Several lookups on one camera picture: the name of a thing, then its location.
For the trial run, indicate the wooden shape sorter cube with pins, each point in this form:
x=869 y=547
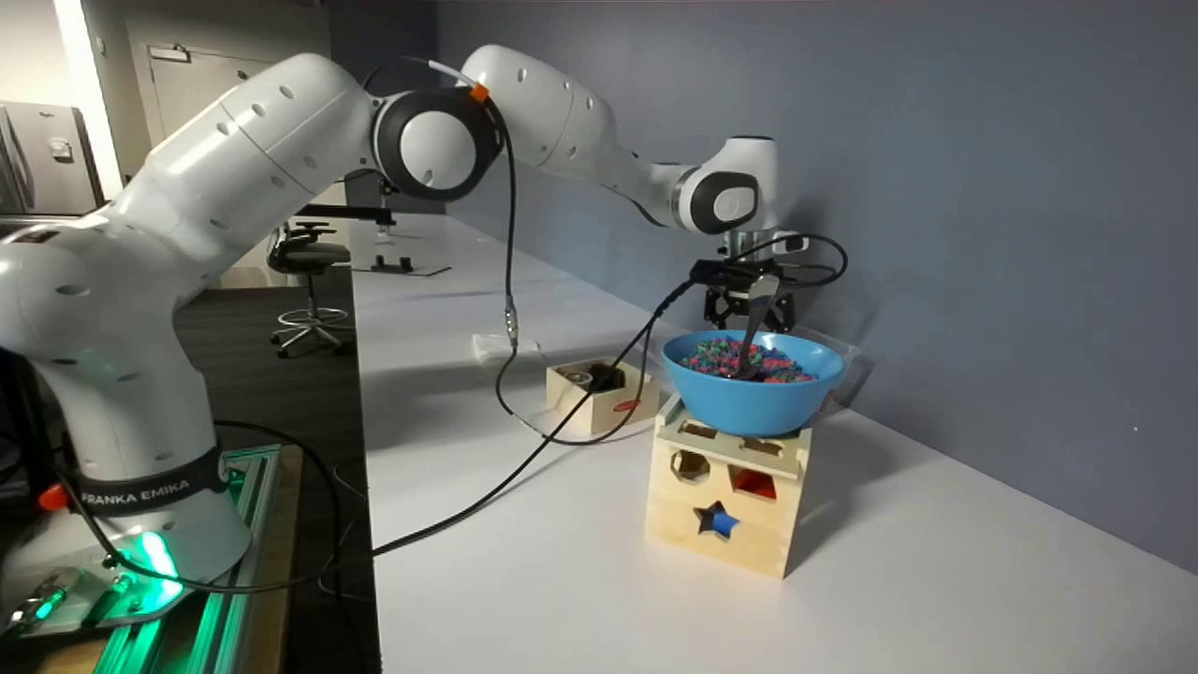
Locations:
x=732 y=509

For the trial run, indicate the black object on paper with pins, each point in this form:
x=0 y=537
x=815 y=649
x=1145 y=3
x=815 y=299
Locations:
x=399 y=262

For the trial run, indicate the colourful beads pile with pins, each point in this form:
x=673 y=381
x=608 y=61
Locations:
x=749 y=361

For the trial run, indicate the blue bowl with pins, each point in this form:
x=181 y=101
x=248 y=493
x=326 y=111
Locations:
x=749 y=407

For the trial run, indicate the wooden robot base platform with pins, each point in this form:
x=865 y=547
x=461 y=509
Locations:
x=269 y=573

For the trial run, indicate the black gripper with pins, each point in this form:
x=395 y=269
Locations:
x=755 y=290

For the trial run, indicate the black office chair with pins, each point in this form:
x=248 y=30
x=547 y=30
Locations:
x=310 y=257

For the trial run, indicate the small open wooden box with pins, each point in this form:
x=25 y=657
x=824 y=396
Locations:
x=578 y=401

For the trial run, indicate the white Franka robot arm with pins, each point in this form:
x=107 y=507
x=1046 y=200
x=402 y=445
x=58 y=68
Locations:
x=151 y=247

